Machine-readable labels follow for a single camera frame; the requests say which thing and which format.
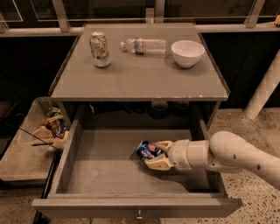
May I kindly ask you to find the blue pepsi can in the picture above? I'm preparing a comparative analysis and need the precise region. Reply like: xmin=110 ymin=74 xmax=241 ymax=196
xmin=136 ymin=141 xmax=164 ymax=159

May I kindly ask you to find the metal drawer knob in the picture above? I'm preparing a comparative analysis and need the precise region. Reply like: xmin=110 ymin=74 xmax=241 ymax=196
xmin=136 ymin=210 xmax=144 ymax=221

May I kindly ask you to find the open grey top drawer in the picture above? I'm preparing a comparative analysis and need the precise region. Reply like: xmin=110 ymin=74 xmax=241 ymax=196
xmin=32 ymin=122 xmax=242 ymax=218

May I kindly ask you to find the black stick in bin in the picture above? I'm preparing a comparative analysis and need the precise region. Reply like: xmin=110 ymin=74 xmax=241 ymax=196
xmin=21 ymin=128 xmax=56 ymax=149

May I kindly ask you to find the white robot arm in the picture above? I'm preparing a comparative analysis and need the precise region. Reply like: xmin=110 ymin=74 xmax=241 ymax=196
xmin=144 ymin=131 xmax=280 ymax=190

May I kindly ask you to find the clear plastic water bottle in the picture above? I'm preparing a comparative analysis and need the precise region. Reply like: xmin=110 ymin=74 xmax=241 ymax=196
xmin=121 ymin=38 xmax=167 ymax=55

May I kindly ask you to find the green white soda can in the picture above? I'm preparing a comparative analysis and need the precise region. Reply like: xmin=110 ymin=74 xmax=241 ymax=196
xmin=89 ymin=31 xmax=110 ymax=67

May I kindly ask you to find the snack bags pile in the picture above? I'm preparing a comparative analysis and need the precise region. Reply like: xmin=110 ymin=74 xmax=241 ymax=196
xmin=39 ymin=107 xmax=70 ymax=150

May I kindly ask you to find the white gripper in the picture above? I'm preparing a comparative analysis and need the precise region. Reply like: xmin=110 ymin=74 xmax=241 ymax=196
xmin=144 ymin=139 xmax=191 ymax=171

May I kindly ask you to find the white ceramic bowl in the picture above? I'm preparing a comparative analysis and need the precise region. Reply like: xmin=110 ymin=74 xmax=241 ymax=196
xmin=171 ymin=40 xmax=205 ymax=67

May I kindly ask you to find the grey cabinet with top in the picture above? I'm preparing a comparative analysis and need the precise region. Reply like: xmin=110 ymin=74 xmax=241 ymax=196
xmin=48 ymin=23 xmax=232 ymax=132

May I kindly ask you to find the metal window railing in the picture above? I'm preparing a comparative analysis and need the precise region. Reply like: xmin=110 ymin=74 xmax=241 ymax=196
xmin=0 ymin=0 xmax=280 ymax=37

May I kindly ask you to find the white diagonal pole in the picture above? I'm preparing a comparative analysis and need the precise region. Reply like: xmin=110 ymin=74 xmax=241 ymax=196
xmin=244 ymin=50 xmax=280 ymax=120

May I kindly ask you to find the grey plastic bin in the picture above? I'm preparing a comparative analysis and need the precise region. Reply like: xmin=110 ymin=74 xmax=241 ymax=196
xmin=0 ymin=96 xmax=64 ymax=187

